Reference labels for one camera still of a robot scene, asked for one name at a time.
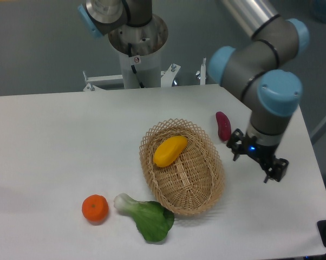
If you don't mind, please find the black cable on pedestal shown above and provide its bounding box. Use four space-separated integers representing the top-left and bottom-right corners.
127 43 145 89

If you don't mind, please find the orange tangerine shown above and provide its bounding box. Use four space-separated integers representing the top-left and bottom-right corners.
82 194 109 223

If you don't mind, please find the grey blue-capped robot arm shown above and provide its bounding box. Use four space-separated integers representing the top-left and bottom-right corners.
78 1 310 181

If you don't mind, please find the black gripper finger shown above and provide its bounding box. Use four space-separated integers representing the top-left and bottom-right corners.
226 128 245 161
264 158 289 183

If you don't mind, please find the woven wicker basket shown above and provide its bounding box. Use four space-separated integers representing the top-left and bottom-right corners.
139 119 225 216

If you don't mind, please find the purple sweet potato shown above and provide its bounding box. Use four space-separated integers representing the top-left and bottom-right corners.
216 112 232 141

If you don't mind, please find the yellow mango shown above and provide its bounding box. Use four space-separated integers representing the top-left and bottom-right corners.
153 135 188 167

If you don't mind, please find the white metal base frame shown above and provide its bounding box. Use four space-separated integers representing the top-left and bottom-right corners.
83 58 208 92

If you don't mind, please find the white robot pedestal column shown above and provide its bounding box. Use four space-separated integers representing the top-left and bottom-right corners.
108 15 168 89

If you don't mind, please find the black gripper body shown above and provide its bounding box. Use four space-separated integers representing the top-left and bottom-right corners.
243 134 278 171

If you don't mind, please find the green bok choy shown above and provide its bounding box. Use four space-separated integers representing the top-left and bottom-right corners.
114 193 175 243

